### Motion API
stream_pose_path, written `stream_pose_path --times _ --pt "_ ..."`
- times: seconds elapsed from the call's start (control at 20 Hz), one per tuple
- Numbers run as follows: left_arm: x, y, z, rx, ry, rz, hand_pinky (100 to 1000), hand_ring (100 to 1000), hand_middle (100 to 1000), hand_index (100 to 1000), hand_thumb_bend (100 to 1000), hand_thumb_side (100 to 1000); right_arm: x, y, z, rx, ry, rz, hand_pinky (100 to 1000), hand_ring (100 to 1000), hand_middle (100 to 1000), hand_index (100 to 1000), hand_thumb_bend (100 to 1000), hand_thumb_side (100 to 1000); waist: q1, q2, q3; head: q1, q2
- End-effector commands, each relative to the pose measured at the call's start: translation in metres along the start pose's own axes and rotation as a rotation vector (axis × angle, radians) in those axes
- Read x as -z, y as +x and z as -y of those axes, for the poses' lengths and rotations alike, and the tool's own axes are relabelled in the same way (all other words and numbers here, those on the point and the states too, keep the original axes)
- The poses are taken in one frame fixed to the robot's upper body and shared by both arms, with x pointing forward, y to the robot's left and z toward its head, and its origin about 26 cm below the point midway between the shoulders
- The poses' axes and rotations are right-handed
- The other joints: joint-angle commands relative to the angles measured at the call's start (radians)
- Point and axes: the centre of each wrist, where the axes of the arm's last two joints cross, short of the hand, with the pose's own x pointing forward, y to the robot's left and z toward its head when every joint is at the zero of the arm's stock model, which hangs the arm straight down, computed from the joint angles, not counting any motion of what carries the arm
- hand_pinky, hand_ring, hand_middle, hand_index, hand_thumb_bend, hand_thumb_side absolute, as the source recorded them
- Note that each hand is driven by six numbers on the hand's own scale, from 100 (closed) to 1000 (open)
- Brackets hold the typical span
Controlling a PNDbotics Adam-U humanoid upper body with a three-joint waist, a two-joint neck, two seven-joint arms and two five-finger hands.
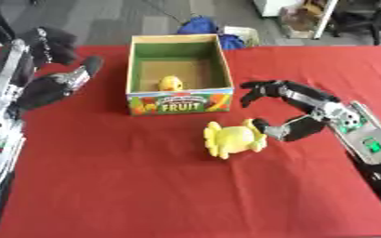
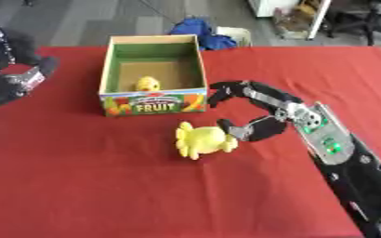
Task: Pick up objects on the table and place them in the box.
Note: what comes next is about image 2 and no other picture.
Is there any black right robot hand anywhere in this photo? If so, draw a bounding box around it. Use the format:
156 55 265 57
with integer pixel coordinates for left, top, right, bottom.
206 80 305 143

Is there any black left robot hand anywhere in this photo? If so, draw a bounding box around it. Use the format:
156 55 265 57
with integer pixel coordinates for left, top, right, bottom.
3 56 60 93

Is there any tan cardboard box green inside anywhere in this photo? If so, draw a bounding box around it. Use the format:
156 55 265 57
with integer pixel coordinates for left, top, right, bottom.
98 33 210 118

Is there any large yellow soft toy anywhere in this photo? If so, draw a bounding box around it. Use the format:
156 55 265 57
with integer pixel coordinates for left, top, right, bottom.
174 121 240 161

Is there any white basket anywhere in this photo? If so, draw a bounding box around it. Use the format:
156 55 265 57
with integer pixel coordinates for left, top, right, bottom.
215 26 255 47

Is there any brown bag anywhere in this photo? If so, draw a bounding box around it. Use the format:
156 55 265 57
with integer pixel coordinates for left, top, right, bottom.
271 2 321 33

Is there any blue bag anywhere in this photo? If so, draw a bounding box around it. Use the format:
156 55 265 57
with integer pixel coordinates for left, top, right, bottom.
167 17 238 51

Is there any small yellow soft toy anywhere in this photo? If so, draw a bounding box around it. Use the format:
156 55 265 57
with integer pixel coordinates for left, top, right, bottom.
133 75 164 92

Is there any white cabinet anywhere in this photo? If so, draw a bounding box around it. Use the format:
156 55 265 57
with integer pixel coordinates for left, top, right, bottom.
247 0 334 41

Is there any black office chair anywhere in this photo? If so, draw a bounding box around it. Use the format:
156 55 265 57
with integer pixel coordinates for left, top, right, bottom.
325 0 381 46

